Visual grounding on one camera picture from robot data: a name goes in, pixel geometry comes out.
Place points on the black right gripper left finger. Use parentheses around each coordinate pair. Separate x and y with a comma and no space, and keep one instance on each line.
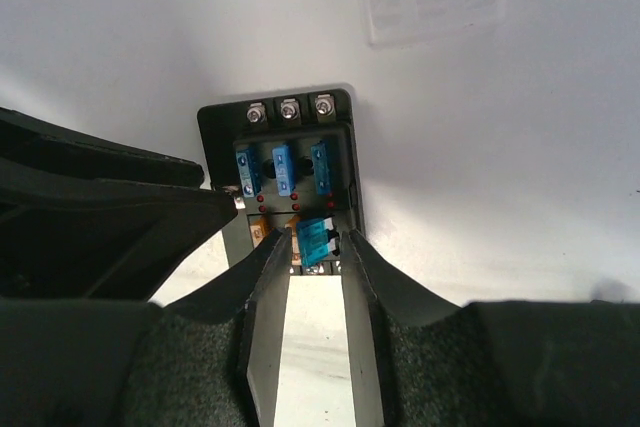
(211,358)

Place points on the light blue blade fuse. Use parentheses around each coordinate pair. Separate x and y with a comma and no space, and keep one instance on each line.
(322,168)

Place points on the small blue fuse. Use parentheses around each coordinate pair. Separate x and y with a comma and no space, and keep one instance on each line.
(317,239)

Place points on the black fuse box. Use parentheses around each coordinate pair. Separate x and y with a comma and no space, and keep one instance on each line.
(299,120)

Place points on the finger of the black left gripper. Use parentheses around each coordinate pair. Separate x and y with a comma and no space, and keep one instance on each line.
(65,237)
(44,146)

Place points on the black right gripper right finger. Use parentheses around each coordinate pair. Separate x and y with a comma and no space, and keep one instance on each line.
(417,359)

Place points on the blue blade fuse in box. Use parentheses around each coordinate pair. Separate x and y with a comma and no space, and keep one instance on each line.
(248,172)

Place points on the orange blade fuse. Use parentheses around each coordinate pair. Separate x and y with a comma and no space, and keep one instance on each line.
(260,227)
(291,224)

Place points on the dark blue blade fuse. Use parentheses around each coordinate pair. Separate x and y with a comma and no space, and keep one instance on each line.
(284,170)

